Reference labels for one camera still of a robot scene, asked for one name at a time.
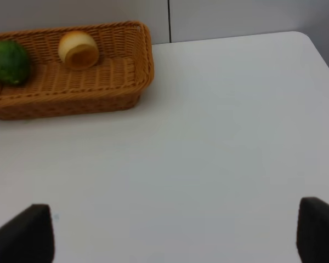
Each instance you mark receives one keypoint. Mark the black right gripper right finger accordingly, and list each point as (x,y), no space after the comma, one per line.
(312,238)

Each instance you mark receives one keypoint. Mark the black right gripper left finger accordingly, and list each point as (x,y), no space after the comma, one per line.
(28,237)

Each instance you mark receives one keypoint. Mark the green mango fruit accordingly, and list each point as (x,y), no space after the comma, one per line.
(15,66)

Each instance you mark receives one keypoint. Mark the brown bread bun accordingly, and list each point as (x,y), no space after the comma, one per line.
(78,50)

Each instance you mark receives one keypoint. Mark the tan wicker basket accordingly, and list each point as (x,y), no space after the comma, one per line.
(124,70)

